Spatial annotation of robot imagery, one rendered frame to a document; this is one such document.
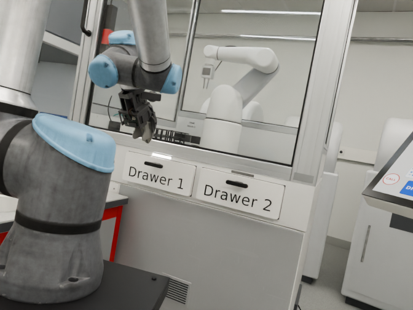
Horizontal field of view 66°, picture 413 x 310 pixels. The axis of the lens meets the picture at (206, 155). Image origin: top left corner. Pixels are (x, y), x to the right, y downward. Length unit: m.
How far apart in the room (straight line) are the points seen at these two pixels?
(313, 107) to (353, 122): 3.15
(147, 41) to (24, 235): 0.44
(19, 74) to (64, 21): 1.38
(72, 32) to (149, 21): 1.28
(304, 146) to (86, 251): 0.75
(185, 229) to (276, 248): 0.33
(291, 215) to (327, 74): 0.45
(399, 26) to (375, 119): 1.07
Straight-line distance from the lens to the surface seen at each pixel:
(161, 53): 0.74
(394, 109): 4.23
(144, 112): 1.00
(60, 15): 1.90
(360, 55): 4.37
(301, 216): 1.07
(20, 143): 0.49
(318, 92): 1.06
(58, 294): 0.49
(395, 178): 0.97
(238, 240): 1.12
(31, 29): 0.56
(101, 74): 0.83
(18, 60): 0.55
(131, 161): 1.25
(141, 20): 0.69
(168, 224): 1.21
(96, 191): 0.47
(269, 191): 1.05
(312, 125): 1.05
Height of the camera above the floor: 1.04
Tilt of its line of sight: 4 degrees down
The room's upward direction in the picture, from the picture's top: 10 degrees clockwise
